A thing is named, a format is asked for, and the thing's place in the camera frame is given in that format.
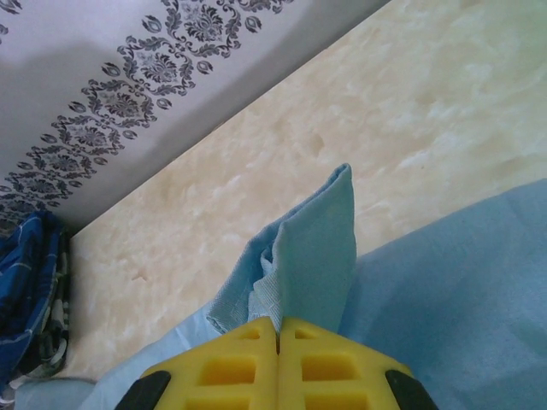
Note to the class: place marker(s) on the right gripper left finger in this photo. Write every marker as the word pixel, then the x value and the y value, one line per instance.
pixel 231 376

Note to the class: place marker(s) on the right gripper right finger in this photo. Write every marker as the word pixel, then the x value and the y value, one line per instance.
pixel 329 376

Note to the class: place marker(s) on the light blue long sleeve shirt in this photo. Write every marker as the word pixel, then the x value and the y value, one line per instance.
pixel 427 299

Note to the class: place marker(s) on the black and white patterned shirt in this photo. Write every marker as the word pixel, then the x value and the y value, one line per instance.
pixel 60 307

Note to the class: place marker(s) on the blue plaid folded shirt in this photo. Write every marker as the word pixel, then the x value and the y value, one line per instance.
pixel 25 273

